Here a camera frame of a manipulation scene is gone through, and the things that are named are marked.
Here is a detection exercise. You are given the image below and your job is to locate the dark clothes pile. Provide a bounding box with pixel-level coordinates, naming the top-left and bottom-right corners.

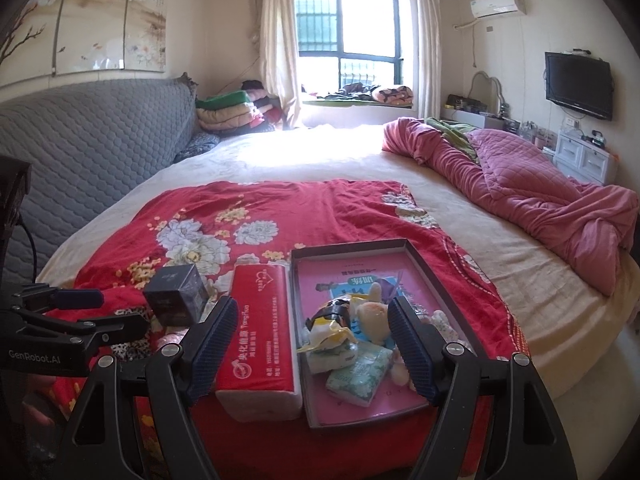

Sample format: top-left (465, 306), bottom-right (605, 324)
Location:
top-left (320, 81), bottom-right (376, 101)

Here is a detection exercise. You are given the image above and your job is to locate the dark patterned pillow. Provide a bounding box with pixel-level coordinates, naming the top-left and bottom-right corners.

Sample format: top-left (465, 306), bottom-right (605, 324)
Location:
top-left (172, 132), bottom-right (221, 163)

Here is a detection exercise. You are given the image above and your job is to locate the red floral blanket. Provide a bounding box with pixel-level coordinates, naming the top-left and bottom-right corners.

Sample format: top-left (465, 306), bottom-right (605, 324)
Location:
top-left (47, 180), bottom-right (531, 480)

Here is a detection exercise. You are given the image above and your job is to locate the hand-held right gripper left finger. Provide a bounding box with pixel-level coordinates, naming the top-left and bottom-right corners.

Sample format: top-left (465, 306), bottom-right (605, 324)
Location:
top-left (70, 295), bottom-right (240, 480)

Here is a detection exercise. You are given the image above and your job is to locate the yellow white packet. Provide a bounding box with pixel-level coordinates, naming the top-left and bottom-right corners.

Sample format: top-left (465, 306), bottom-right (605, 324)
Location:
top-left (306, 342), bottom-right (358, 376)

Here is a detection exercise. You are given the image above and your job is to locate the black yellow toy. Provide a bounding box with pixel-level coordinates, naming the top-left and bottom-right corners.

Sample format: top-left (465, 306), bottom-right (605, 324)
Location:
top-left (300, 297), bottom-right (358, 353)

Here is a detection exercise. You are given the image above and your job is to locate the pink quilt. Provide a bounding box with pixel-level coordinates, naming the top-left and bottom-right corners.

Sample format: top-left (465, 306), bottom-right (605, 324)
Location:
top-left (382, 116), bottom-right (640, 297)

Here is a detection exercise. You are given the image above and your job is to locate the black television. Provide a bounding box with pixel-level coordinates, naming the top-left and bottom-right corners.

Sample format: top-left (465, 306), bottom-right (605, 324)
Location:
top-left (545, 51), bottom-right (614, 121)

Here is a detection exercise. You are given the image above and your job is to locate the person's left hand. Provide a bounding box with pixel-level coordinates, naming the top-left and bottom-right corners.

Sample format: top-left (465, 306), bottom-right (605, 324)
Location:
top-left (22, 372), bottom-right (58, 428)

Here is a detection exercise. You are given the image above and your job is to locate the leopard print cloth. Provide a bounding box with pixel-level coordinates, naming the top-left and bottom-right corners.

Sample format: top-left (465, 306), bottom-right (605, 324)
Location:
top-left (110, 340), bottom-right (151, 363)

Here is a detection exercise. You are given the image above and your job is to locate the floral cushion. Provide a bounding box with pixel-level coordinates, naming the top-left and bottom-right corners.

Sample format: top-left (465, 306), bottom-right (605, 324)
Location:
top-left (372, 85), bottom-right (415, 107)

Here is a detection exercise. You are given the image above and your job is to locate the white floral plush toy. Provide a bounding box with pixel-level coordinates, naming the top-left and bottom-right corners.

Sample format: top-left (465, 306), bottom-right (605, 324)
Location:
top-left (425, 310), bottom-right (463, 343)

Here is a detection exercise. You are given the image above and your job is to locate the cream bed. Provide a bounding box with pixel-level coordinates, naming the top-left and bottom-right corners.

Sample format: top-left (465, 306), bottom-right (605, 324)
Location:
top-left (35, 122), bottom-right (640, 401)

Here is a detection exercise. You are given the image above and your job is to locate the floral wall painting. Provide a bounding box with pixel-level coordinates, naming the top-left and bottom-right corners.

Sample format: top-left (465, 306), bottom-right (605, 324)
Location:
top-left (0, 0), bottom-right (167, 78)

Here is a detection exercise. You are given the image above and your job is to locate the grey quilted headboard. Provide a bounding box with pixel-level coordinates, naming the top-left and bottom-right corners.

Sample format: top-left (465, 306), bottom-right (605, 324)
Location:
top-left (0, 77), bottom-right (198, 281)

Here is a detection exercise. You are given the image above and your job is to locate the vanity mirror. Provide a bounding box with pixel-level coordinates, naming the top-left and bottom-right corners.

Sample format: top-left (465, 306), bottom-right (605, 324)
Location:
top-left (469, 71), bottom-right (503, 113)

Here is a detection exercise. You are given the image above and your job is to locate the dressing table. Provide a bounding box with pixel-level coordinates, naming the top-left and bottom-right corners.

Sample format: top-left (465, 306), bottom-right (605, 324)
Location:
top-left (440, 92), bottom-right (506, 128)

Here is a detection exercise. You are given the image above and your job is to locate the stack of folded blankets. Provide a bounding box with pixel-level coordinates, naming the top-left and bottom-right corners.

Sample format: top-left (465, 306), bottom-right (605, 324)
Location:
top-left (195, 80), bottom-right (281, 136)

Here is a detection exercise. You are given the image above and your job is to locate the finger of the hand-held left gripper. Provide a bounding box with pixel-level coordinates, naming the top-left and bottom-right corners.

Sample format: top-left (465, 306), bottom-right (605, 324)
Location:
top-left (42, 285), bottom-right (106, 311)
top-left (75, 311), bottom-right (151, 350)

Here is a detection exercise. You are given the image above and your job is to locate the white drawer cabinet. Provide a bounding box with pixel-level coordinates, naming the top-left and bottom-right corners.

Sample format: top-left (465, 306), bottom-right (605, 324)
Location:
top-left (554, 127), bottom-right (621, 186)

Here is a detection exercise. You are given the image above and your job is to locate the black cable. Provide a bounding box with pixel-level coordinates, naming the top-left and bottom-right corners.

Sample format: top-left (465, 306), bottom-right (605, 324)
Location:
top-left (12, 212), bottom-right (40, 286)

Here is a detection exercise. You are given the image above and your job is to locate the white air conditioner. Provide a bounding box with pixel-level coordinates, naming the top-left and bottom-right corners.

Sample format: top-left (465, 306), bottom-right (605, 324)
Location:
top-left (469, 0), bottom-right (528, 18)

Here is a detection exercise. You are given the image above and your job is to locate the green blanket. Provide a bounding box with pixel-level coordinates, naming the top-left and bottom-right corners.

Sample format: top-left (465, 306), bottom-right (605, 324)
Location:
top-left (425, 117), bottom-right (481, 161)

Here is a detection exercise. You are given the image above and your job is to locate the cream curtain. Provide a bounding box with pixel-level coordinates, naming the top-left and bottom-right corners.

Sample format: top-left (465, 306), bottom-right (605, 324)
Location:
top-left (407, 0), bottom-right (443, 121)
top-left (257, 0), bottom-right (301, 131)

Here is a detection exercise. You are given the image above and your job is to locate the cream plush toy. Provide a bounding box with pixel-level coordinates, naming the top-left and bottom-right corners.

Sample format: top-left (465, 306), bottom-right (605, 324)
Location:
top-left (350, 282), bottom-right (396, 346)

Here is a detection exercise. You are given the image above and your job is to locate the red tissue pack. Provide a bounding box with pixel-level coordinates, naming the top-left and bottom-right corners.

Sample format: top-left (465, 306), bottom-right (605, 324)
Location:
top-left (215, 265), bottom-right (303, 423)

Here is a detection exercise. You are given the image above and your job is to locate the white teal tissue packet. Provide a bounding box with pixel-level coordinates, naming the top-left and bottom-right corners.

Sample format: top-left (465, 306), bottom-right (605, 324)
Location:
top-left (326, 345), bottom-right (395, 407)

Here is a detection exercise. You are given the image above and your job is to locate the dark blue box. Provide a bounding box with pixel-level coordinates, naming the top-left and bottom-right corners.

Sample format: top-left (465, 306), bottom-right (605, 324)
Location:
top-left (143, 262), bottom-right (208, 328)

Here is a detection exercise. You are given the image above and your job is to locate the brown cardboard tray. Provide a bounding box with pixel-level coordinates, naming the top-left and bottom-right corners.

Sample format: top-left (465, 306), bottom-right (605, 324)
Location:
top-left (290, 238), bottom-right (488, 429)

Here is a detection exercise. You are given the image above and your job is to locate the window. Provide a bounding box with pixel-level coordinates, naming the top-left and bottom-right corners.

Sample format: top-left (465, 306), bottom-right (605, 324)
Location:
top-left (294, 0), bottom-right (403, 93)

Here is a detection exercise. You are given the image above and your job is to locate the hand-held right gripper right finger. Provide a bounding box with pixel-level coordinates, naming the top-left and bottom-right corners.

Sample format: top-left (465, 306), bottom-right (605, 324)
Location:
top-left (387, 296), bottom-right (581, 480)

